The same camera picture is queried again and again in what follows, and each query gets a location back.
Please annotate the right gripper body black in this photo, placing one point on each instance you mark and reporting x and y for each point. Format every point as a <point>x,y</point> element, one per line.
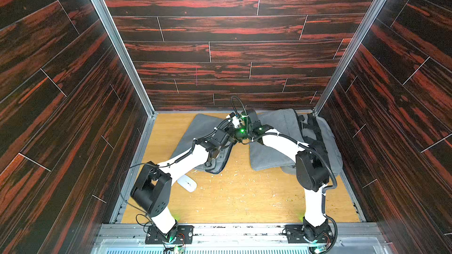
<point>250,122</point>

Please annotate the grey laptop bag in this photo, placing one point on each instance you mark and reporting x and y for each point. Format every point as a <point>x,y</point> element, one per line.
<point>202,125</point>

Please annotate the grey laptop sleeve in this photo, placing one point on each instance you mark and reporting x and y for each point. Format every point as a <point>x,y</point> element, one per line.
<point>277,151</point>

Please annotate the grey bag with straps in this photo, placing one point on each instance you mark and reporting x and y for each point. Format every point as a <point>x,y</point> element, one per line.
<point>316,132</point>

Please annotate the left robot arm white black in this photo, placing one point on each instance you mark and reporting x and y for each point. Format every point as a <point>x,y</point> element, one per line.
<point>152,189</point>

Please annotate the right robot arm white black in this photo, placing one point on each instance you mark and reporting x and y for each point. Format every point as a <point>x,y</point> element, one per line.
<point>313,172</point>

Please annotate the left white mouse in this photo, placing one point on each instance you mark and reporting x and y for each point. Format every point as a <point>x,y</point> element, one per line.
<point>187,183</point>

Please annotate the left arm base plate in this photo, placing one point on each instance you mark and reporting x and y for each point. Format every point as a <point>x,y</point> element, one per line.
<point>178,235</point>

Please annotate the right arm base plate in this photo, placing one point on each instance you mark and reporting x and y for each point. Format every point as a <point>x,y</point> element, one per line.
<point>300,233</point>

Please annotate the front aluminium rail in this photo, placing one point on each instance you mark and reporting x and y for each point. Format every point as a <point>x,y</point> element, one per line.
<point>239,238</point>

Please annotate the right aluminium corner post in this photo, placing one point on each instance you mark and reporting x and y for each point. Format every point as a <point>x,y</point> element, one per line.
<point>370,16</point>

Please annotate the aluminium corner post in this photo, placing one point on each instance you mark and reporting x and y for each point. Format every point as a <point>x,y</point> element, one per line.
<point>119,46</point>
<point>370,16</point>

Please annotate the left aluminium corner post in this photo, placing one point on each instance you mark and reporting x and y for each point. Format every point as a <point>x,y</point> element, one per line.
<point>119,46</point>

